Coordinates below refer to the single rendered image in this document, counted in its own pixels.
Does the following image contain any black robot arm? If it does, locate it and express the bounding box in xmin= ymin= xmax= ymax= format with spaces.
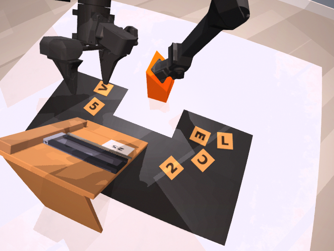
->
xmin=78 ymin=0 xmax=250 ymax=83

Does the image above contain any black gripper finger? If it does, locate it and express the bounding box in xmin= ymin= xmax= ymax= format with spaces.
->
xmin=47 ymin=56 xmax=83 ymax=94
xmin=98 ymin=50 xmax=127 ymax=85

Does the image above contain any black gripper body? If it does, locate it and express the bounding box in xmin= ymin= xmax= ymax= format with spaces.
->
xmin=40 ymin=4 xmax=115 ymax=61

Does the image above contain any white paper label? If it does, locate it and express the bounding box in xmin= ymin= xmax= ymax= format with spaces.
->
xmin=102 ymin=140 xmax=134 ymax=155

